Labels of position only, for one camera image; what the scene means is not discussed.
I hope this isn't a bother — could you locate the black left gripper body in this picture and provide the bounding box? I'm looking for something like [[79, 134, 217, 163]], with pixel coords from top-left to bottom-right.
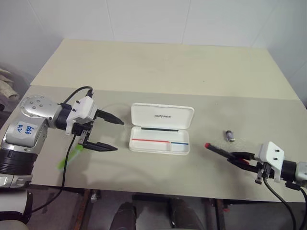
[[72, 120, 94, 146]]

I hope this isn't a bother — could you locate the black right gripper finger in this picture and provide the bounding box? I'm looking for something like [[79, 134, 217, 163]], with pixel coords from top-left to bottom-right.
[[226, 158, 261, 172], [231, 151, 256, 160]]

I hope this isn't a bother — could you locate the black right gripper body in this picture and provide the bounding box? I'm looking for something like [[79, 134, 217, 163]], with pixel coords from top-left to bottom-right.
[[255, 161, 275, 184]]

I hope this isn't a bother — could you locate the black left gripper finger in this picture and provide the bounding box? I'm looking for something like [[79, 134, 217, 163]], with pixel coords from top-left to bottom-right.
[[95, 109, 125, 126], [82, 141, 118, 152]]

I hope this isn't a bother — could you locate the black marker with red cap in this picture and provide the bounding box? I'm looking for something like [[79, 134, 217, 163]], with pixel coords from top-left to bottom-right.
[[204, 142, 251, 165]]

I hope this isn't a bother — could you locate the green marker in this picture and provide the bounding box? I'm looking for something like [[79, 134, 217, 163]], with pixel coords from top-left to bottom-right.
[[57, 143, 83, 171]]

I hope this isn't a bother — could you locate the white open pencil case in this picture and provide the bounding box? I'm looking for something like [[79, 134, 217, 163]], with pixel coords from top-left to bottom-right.
[[128, 103, 195, 156]]

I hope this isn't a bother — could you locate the dark rounded shape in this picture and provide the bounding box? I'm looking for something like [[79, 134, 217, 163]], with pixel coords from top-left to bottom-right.
[[116, 202, 138, 230], [170, 198, 200, 230]]

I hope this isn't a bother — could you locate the beige crumpled cloth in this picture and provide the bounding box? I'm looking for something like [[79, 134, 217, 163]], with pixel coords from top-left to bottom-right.
[[0, 68, 20, 99]]

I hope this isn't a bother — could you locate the white black robot torso shell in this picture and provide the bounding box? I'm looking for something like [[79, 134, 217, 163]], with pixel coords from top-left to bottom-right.
[[0, 189, 34, 226]]

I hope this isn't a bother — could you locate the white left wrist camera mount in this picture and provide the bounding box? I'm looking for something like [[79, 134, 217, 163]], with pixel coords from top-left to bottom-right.
[[65, 96, 97, 135]]

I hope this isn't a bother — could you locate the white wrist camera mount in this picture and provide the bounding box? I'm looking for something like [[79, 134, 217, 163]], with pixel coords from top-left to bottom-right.
[[254, 141, 285, 184], [65, 96, 97, 135]]

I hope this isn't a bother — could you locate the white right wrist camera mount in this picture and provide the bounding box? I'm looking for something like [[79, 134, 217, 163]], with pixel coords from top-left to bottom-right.
[[254, 141, 285, 184]]

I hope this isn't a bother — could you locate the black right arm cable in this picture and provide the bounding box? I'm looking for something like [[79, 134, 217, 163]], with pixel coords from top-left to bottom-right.
[[263, 176, 307, 230]]

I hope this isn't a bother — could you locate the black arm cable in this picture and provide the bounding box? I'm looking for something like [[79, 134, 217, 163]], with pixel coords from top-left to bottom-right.
[[263, 176, 307, 230], [30, 86, 95, 214]]

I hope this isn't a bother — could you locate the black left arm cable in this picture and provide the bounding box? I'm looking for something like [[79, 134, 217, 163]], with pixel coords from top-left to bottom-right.
[[30, 86, 95, 214]]

